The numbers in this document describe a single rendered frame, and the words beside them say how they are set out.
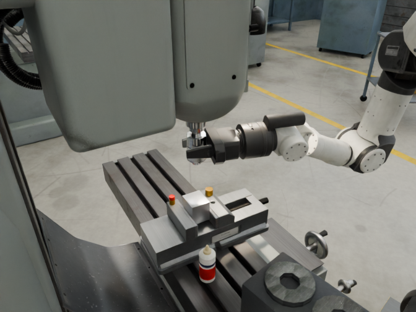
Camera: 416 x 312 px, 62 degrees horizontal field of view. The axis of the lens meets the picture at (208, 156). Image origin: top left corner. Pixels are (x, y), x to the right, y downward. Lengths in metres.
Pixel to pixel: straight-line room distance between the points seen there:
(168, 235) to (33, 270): 0.40
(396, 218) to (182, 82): 2.35
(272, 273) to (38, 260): 0.40
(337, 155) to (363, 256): 1.50
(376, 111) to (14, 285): 0.88
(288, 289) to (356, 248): 1.81
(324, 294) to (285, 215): 1.90
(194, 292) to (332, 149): 0.50
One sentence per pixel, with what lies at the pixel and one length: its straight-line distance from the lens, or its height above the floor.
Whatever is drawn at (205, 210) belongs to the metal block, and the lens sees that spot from 0.92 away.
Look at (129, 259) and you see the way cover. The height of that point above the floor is 0.86.
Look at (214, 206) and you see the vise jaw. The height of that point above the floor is 1.03.
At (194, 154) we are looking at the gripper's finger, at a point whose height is 1.22.
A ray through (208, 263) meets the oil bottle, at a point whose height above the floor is 0.99.
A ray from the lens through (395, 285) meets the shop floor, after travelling 2.33.
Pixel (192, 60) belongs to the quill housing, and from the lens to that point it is 0.62.
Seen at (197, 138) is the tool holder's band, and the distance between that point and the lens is 0.79.
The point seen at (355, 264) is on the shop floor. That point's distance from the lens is 2.35.
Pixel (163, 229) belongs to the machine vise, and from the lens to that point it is 0.94.
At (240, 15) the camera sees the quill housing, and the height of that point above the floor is 1.52.
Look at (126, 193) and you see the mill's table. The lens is 1.20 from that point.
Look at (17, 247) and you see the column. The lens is 0.58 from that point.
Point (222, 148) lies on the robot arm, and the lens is 0.78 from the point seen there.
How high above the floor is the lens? 1.62
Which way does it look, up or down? 31 degrees down
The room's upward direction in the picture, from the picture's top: straight up
